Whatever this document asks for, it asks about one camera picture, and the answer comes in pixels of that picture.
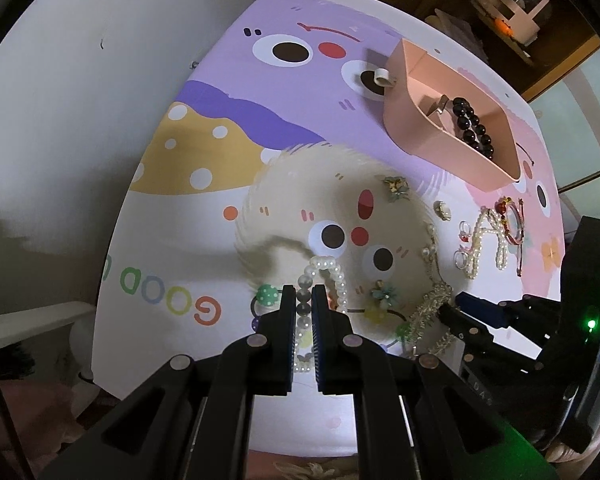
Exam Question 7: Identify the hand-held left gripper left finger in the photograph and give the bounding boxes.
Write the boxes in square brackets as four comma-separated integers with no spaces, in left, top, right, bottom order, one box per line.
[40,285,298,480]

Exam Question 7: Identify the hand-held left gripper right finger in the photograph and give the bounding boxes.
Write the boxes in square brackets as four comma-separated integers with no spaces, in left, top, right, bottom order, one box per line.
[311,284,561,480]

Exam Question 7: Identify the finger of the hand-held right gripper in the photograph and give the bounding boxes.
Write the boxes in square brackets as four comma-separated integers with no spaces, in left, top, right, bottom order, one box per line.
[454,291,563,333]
[437,303,541,376]

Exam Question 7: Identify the silver rhinestone chain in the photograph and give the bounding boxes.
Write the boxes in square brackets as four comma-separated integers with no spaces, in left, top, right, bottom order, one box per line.
[402,222,460,360]

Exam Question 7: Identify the long pearl necklace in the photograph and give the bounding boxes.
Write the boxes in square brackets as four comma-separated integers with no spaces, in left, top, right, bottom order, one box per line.
[462,207,511,281]

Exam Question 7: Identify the white pearl bracelet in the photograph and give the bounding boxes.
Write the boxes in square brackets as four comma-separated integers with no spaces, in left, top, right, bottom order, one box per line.
[294,255,350,356]

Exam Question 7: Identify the small flower brooch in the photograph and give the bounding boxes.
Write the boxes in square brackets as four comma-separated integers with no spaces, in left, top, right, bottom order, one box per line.
[369,280,398,311]
[382,176,412,203]

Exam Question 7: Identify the red string bracelet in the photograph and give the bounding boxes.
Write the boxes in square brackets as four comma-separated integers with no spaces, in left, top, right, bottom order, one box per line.
[495,199,527,277]

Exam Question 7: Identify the pink plastic box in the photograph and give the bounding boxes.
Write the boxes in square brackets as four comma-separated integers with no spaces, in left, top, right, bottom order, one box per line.
[382,38,522,192]

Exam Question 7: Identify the frosted sliding door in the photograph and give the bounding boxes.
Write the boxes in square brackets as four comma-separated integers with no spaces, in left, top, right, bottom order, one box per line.
[530,45,600,196]

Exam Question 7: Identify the cartoon printed table mat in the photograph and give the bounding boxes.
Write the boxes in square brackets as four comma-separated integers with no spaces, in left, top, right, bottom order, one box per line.
[92,0,563,461]

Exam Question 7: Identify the wooden cabinet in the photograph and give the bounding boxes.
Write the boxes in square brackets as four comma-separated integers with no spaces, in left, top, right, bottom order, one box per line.
[415,0,600,103]

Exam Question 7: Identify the white ledge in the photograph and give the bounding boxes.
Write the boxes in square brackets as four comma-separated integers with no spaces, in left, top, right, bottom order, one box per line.
[0,301,97,356]

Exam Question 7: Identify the folded pinkish cloth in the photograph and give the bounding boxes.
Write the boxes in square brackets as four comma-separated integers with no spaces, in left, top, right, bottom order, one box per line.
[425,7,486,56]

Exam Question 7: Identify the pink and white organizer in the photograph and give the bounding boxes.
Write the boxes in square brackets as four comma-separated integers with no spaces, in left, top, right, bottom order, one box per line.
[472,0,551,46]

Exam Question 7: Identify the black bead bracelet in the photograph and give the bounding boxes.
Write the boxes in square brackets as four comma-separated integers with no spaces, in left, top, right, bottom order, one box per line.
[447,96,497,161]

